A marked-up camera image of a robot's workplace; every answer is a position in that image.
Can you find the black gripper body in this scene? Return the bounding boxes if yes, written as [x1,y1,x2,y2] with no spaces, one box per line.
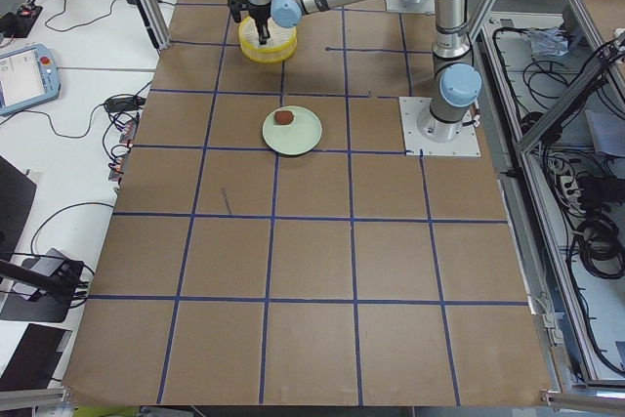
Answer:
[246,0,272,29]

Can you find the middle yellow bamboo steamer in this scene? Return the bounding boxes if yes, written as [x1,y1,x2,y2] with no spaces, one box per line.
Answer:
[237,17,297,64]

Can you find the brown steamed bun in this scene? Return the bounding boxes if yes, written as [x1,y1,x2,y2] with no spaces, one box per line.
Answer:
[273,109,295,126]

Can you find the light green plate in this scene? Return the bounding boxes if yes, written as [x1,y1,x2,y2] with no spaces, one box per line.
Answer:
[262,105,323,156]

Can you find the teach pendant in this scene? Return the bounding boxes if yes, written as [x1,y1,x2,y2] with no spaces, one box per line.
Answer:
[1,44,61,116]

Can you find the black laptop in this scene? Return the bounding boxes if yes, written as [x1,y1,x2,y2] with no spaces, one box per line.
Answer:
[0,157,36,261]

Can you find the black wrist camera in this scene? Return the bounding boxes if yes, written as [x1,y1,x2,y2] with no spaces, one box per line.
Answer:
[227,0,248,23]

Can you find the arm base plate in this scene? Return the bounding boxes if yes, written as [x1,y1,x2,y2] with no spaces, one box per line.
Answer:
[398,97,480,158]
[385,0,436,16]

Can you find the black camera stand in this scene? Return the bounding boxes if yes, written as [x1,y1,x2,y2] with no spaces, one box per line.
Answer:
[1,249,87,323]

